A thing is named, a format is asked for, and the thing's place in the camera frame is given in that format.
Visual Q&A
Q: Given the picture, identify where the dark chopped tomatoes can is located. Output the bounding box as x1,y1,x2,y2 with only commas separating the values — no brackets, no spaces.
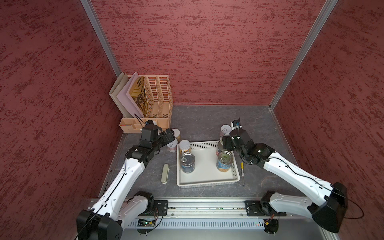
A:
216,141,226,156

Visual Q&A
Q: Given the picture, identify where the short yellow can white lid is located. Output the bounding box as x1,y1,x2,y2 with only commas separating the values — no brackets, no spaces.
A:
172,129,181,143

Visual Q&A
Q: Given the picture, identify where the small pink can back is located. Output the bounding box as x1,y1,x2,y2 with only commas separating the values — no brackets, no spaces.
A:
220,125,232,137

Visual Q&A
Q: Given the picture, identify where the blue Progresso noodle soup can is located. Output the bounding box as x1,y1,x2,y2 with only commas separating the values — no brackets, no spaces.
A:
217,151,234,172

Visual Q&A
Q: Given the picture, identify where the tall yellow can white lid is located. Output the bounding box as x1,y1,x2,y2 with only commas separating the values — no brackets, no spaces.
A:
179,140,191,155

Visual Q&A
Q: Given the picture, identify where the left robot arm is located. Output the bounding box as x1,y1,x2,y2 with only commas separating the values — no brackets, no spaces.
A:
75,120,176,240

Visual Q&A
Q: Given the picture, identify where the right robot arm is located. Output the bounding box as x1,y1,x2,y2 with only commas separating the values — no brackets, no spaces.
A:
221,127,348,233

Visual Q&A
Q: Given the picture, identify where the white perforated plastic basket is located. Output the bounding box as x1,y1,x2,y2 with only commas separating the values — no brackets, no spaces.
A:
176,141,240,188

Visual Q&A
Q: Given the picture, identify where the pink can front left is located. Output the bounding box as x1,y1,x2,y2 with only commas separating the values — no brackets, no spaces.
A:
167,139,178,153

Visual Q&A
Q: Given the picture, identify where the yellow capped pen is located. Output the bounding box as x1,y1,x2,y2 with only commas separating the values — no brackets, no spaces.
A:
241,162,245,187

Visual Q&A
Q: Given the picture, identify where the beige oblong case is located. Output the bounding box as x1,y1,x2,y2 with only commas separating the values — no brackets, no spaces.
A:
161,164,170,184

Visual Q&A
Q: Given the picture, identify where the yellow black patterned magazine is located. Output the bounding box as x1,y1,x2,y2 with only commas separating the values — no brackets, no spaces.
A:
129,76,148,117

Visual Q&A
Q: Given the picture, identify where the pink folder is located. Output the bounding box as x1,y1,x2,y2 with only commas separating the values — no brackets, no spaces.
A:
117,73,144,118

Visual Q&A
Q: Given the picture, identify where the peach plastic file organizer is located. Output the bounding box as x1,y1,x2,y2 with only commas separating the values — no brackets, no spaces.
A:
120,75,173,134

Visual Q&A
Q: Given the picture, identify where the beige folder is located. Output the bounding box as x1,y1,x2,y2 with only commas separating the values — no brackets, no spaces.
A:
108,72,133,119

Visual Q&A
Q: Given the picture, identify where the left corner aluminium profile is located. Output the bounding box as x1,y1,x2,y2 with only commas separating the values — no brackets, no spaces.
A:
80,0,122,77

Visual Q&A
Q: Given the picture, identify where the corner aluminium profile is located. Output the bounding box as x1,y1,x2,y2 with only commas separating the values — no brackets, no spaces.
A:
269,0,338,111
80,0,122,77

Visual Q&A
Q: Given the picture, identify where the right corner aluminium profile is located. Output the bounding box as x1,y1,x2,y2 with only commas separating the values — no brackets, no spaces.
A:
269,0,338,111

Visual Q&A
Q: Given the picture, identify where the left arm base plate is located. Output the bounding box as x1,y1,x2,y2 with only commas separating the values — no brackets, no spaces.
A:
139,200,169,217

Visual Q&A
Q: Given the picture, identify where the aluminium front rail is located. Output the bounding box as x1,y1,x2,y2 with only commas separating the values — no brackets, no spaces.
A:
123,196,302,219

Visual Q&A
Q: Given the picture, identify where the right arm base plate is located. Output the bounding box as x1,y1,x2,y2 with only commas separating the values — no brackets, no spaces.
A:
245,201,287,217

